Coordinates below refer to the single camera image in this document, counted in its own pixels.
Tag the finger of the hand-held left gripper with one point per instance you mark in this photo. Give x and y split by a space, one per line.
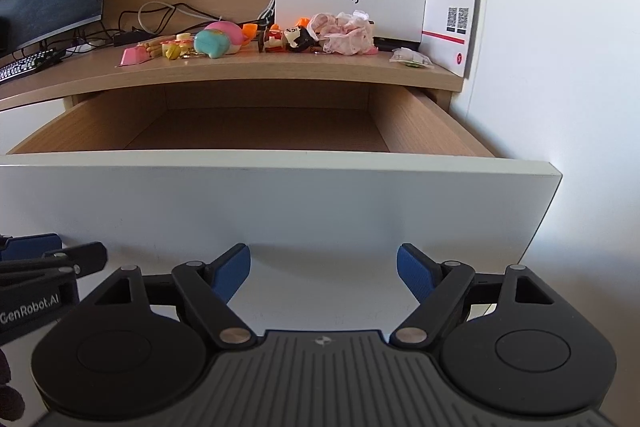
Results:
85 257
30 247

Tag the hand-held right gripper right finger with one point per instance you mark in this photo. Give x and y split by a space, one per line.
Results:
415 272

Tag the black white toy figure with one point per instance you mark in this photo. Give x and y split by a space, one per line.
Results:
300 39

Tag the black keyboard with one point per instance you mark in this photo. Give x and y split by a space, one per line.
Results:
25 66

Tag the clear plastic packet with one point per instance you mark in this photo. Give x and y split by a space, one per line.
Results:
407 56

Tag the teal heart toy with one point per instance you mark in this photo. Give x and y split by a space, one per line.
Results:
212 44

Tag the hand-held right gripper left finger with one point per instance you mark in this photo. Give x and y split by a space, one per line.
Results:
232 272

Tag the pink toy fries box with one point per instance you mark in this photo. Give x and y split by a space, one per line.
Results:
135 55

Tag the black power adapter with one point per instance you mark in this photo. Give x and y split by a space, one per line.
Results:
130 38

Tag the white desk drawer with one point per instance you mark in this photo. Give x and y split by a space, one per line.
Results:
300 207

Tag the pink white lace cloth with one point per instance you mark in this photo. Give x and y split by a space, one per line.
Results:
350 37

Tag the red white toy figure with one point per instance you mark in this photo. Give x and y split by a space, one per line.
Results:
272 39

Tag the white desk front panel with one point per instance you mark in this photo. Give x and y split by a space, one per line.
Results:
30 124

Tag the person's left hand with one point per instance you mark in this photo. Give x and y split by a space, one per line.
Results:
7 399

